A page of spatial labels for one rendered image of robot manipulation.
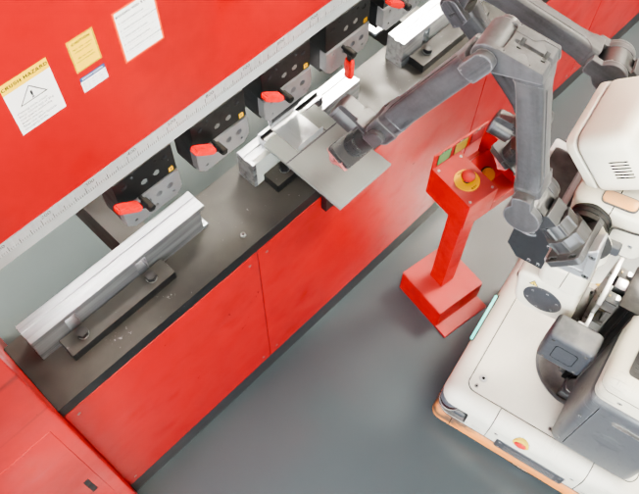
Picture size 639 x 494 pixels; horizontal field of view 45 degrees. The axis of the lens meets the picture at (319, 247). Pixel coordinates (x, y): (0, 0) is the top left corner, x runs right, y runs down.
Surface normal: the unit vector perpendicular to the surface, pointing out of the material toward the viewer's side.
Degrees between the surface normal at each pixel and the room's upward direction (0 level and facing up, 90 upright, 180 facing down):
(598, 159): 90
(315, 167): 0
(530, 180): 81
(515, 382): 0
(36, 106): 90
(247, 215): 0
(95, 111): 90
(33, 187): 90
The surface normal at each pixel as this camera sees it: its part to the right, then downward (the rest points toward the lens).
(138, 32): 0.72, 0.61
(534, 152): -0.49, 0.75
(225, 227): 0.01, -0.48
